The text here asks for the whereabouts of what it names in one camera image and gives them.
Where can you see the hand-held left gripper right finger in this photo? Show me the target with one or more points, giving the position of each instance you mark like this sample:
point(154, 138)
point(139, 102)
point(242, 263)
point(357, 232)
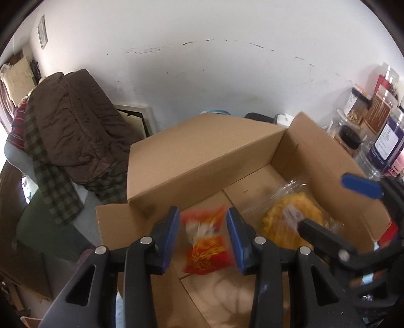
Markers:
point(238, 242)

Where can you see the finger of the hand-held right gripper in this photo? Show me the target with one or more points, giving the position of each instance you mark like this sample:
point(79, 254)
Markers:
point(325, 238)
point(363, 186)

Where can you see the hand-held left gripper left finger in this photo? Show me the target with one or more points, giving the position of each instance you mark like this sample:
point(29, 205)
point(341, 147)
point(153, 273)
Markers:
point(170, 239)

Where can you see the red orange snack packet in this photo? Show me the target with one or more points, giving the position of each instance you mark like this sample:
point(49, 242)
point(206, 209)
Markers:
point(205, 252)

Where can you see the yellow noodle snack clear bag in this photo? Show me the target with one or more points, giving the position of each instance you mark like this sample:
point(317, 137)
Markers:
point(284, 220)

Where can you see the cardboard box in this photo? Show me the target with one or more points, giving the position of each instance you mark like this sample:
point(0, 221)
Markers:
point(205, 157)

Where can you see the pink canister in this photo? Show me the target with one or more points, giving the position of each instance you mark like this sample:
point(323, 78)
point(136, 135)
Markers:
point(398, 167)

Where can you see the red canister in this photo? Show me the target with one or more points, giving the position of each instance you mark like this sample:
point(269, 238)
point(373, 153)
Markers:
point(391, 233)

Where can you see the black lid clear jar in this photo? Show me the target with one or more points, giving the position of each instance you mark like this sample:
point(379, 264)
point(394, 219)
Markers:
point(348, 138)

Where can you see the blue label clear jar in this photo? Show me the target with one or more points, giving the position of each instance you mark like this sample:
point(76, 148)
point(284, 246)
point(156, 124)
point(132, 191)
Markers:
point(388, 142)

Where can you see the brown label nut jar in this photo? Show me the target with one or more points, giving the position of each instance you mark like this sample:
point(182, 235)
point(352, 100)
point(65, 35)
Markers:
point(380, 107)

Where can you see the black lid white label jar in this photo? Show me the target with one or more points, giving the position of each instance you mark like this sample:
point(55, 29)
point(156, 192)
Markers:
point(358, 102)

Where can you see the white object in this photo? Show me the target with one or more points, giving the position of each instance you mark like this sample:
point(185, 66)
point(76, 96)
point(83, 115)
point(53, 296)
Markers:
point(284, 118)

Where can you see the dark red label jar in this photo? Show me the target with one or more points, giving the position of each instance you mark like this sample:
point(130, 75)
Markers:
point(386, 78)

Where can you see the black object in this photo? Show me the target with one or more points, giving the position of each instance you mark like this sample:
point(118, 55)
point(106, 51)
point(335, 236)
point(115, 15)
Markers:
point(258, 117)

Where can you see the green plaid cloth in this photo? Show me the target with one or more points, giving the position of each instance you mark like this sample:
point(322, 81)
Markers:
point(53, 189)

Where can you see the dark green bag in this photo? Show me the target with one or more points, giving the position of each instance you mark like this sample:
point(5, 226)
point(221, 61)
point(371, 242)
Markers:
point(41, 233)

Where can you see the white framed board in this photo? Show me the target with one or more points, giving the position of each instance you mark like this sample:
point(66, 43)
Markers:
point(135, 112)

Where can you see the blue rimmed bowl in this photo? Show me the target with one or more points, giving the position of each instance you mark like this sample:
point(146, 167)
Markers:
point(216, 111)

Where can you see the brown padded jacket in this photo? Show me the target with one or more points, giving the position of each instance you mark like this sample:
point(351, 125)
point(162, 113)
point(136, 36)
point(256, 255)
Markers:
point(79, 126)

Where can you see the red plaid cloth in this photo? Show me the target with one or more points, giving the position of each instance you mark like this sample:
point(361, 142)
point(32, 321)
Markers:
point(17, 126)

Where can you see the cream cushion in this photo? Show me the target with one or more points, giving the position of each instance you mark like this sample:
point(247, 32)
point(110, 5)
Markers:
point(17, 78)

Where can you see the framed wall picture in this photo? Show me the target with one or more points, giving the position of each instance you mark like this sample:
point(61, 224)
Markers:
point(42, 31)

